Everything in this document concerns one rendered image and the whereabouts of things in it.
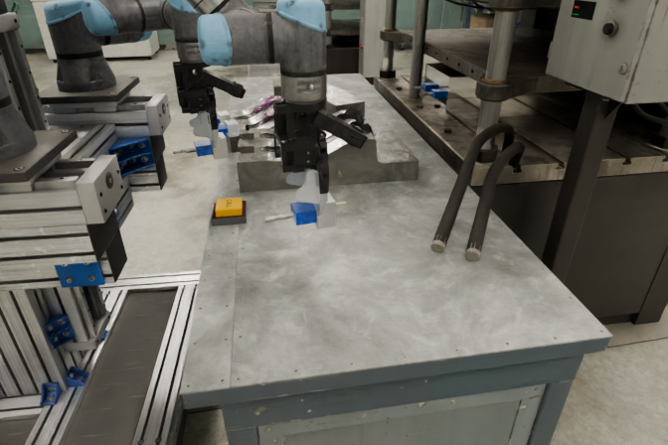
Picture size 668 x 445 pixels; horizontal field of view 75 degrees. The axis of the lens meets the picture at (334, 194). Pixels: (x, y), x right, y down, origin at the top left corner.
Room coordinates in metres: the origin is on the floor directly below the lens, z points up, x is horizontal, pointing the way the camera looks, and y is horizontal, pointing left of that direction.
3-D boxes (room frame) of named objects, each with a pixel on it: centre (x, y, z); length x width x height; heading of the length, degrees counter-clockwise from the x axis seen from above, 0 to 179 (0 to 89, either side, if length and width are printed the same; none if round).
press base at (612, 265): (1.95, -0.74, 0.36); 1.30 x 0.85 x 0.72; 9
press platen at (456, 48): (1.94, -0.75, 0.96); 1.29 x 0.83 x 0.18; 9
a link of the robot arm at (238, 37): (0.73, 0.15, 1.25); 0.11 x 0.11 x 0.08; 8
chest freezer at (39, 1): (7.32, 3.64, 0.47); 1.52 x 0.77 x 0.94; 100
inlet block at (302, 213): (0.72, 0.07, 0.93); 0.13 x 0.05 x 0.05; 108
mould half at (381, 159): (1.22, 0.03, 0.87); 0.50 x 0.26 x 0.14; 99
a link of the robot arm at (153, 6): (1.12, 0.41, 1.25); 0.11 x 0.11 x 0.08; 44
